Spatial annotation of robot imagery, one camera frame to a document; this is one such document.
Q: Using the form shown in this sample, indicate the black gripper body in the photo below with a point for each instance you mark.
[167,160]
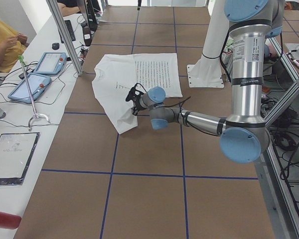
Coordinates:
[137,105]

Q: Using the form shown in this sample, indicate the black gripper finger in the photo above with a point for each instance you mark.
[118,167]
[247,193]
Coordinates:
[135,111]

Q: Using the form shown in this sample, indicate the white long-sleeve printed shirt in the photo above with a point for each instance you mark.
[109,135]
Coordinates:
[117,74]

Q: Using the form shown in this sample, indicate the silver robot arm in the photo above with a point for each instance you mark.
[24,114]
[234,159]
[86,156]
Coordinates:
[243,135]

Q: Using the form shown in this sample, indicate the upper blue teach pendant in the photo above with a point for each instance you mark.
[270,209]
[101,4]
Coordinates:
[51,63]

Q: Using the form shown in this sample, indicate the blue teach pendant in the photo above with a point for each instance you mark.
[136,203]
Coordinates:
[37,84]
[51,63]

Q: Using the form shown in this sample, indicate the black computer mouse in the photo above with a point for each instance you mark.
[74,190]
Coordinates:
[55,46]

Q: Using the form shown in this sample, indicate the lower blue teach pendant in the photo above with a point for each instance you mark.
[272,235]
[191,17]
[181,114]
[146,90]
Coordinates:
[37,84]

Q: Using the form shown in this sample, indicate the black keyboard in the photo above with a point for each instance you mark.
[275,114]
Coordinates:
[70,29]

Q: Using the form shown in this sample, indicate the metal reacher stick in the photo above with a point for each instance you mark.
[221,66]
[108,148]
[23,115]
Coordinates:
[36,114]

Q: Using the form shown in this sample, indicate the person in yellow shirt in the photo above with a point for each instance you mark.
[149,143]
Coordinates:
[12,44]

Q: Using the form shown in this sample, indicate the red cylinder bottle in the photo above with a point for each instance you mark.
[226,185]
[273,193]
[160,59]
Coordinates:
[9,221]

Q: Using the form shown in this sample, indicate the white central pedestal column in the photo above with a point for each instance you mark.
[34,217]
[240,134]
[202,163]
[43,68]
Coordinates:
[206,73]

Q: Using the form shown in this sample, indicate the aluminium frame post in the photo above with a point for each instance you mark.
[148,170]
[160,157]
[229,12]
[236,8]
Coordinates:
[59,20]

